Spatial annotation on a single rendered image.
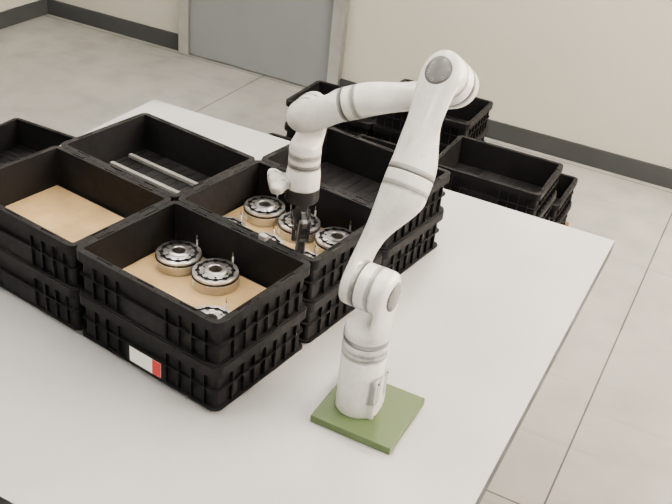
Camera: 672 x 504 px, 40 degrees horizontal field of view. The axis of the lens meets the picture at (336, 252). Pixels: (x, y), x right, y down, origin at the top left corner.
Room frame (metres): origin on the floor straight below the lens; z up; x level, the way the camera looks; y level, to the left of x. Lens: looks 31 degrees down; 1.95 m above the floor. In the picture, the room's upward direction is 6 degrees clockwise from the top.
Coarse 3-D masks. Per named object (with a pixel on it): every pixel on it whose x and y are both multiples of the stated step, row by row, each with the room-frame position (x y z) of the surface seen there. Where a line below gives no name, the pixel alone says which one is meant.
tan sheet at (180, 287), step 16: (144, 272) 1.67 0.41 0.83; (160, 272) 1.68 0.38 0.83; (160, 288) 1.62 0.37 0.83; (176, 288) 1.63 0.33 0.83; (192, 288) 1.63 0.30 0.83; (240, 288) 1.65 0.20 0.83; (256, 288) 1.66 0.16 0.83; (192, 304) 1.57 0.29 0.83; (208, 304) 1.58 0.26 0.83; (224, 304) 1.59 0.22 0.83; (240, 304) 1.59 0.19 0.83
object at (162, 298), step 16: (160, 208) 1.79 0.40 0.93; (192, 208) 1.80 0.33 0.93; (128, 224) 1.70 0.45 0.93; (224, 224) 1.75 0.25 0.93; (96, 240) 1.63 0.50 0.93; (256, 240) 1.69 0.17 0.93; (80, 256) 1.57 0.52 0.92; (96, 256) 1.57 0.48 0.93; (288, 256) 1.65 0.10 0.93; (112, 272) 1.52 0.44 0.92; (128, 272) 1.52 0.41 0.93; (304, 272) 1.60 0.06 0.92; (144, 288) 1.48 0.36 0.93; (272, 288) 1.52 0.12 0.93; (288, 288) 1.55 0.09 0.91; (160, 304) 1.45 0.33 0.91; (176, 304) 1.43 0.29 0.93; (256, 304) 1.47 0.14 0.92; (192, 320) 1.41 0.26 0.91; (208, 320) 1.39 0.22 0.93; (224, 320) 1.39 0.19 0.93; (240, 320) 1.43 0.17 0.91
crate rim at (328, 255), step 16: (256, 160) 2.08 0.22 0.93; (224, 176) 1.98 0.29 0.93; (192, 192) 1.88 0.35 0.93; (336, 192) 1.95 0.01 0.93; (368, 208) 1.90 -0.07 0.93; (272, 240) 1.70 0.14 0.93; (352, 240) 1.75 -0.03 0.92; (304, 256) 1.65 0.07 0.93; (320, 256) 1.66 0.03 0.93; (336, 256) 1.70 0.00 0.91
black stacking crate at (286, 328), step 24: (96, 312) 1.55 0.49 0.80; (96, 336) 1.56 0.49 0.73; (120, 336) 1.53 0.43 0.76; (144, 336) 1.48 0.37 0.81; (288, 336) 1.59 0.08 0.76; (168, 360) 1.46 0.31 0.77; (192, 360) 1.41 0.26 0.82; (240, 360) 1.43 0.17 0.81; (264, 360) 1.51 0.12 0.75; (168, 384) 1.45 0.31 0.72; (192, 384) 1.42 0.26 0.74; (216, 384) 1.39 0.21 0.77; (240, 384) 1.45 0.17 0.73; (216, 408) 1.39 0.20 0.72
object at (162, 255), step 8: (176, 240) 1.77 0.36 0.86; (160, 248) 1.73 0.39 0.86; (192, 248) 1.75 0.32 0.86; (160, 256) 1.70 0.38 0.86; (168, 256) 1.70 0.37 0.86; (192, 256) 1.71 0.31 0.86; (200, 256) 1.72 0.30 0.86; (168, 264) 1.67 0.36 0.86; (176, 264) 1.67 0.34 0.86; (184, 264) 1.68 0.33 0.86
